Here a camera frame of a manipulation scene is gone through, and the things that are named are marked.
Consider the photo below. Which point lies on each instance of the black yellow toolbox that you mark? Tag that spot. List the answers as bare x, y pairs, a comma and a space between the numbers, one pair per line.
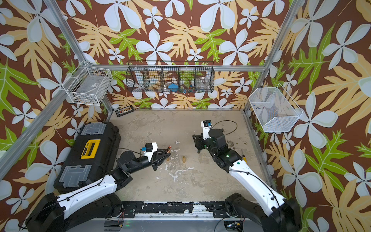
91, 157

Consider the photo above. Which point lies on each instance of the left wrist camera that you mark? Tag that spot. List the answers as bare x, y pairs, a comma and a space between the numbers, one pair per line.
149, 149

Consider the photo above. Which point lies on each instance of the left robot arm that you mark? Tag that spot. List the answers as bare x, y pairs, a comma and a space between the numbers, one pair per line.
96, 200

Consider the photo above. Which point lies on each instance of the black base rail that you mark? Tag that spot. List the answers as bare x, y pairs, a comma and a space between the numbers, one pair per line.
189, 209

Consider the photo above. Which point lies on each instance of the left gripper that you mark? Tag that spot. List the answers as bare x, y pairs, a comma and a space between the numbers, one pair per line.
155, 158

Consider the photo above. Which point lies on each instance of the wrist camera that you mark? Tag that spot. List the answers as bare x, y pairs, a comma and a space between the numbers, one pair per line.
149, 149
206, 127

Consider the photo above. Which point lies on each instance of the white wire basket left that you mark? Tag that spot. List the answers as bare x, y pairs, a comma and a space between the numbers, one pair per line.
88, 84

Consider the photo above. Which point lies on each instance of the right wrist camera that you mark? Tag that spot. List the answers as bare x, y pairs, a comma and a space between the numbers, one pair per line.
206, 127

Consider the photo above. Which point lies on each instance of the blue item in basket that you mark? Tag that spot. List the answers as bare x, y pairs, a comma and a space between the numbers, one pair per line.
173, 87

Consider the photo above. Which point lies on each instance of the black wire basket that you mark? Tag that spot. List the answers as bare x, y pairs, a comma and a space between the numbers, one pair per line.
190, 76

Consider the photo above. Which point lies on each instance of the white mesh basket right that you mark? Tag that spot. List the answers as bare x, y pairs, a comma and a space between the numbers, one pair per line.
275, 109

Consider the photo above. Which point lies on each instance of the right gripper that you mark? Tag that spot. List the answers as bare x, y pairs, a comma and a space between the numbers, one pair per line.
198, 143

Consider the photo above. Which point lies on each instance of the small black tray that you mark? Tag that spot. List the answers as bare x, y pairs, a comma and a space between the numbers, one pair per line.
124, 111

